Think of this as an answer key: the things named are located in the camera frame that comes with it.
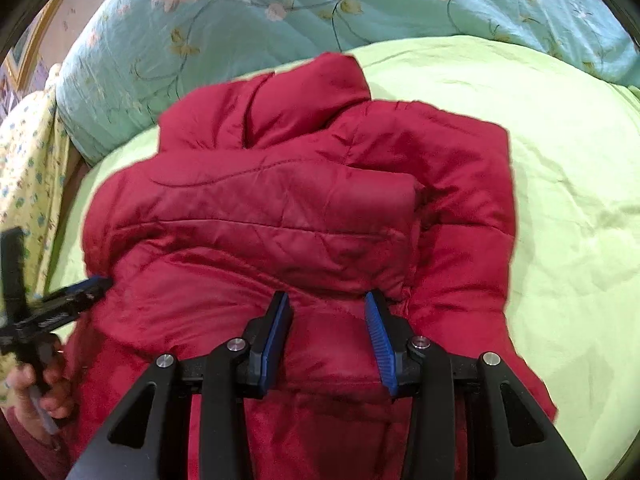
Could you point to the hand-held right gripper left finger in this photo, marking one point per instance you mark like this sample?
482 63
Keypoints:
277 330

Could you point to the person's left forearm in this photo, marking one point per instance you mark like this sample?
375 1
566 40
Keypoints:
37 460

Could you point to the light green blanket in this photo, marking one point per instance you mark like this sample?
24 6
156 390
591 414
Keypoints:
575 220

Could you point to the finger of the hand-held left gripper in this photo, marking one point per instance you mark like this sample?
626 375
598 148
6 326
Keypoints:
85 290

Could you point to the gold framed picture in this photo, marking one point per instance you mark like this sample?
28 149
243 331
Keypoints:
27 45

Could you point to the yellow animal print cloth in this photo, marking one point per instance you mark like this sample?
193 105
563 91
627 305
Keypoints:
35 170

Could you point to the teal floral quilt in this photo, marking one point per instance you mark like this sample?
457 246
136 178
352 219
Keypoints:
240 15

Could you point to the person's left hand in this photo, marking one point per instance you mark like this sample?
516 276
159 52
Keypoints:
52 390

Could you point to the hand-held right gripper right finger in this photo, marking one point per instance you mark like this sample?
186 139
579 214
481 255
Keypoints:
379 340

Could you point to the red quilted jacket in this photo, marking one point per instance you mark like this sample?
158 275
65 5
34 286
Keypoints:
310 200

